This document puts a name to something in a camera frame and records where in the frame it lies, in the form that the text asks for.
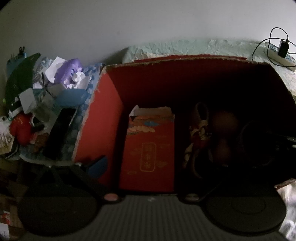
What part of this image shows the red decorated gift box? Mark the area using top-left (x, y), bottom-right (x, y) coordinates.
top-left (119, 106), bottom-right (175, 192)

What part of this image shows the red round toy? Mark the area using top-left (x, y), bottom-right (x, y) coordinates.
top-left (10, 113), bottom-right (33, 145)

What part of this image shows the red cardboard box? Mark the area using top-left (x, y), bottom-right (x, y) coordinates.
top-left (74, 54), bottom-right (295, 192)

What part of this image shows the purple plastic bag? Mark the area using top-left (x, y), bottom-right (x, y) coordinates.
top-left (54, 58), bottom-right (83, 87)

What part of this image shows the dark green leaf fan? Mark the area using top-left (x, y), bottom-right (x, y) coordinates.
top-left (5, 53), bottom-right (41, 108)

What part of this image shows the light green bed sheet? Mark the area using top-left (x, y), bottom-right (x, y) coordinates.
top-left (121, 38), bottom-right (296, 239)

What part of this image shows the white power strip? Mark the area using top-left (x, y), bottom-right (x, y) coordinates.
top-left (267, 42), bottom-right (296, 72)

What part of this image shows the black charger plug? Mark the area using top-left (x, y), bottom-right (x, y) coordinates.
top-left (277, 39), bottom-right (289, 58)

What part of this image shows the black charger cable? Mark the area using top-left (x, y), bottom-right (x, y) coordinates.
top-left (250, 27), bottom-right (296, 68)

